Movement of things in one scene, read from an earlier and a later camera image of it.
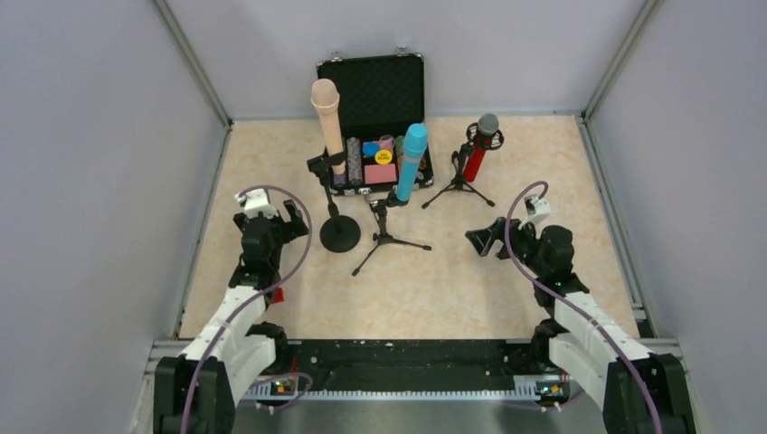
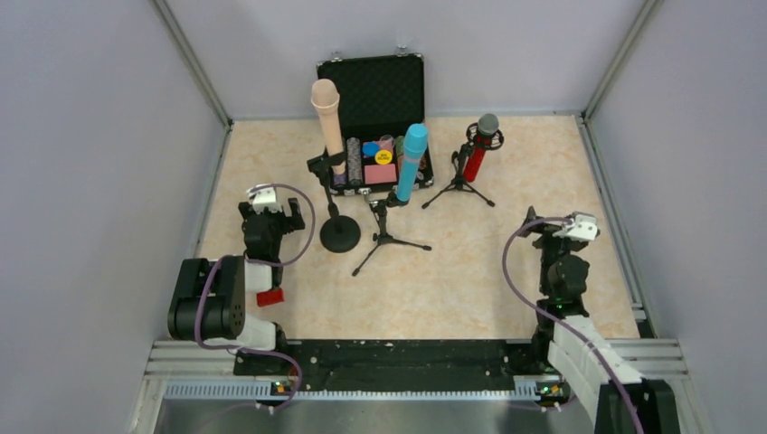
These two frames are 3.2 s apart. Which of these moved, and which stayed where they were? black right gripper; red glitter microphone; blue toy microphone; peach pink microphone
Moved: black right gripper
Stayed: blue toy microphone; red glitter microphone; peach pink microphone
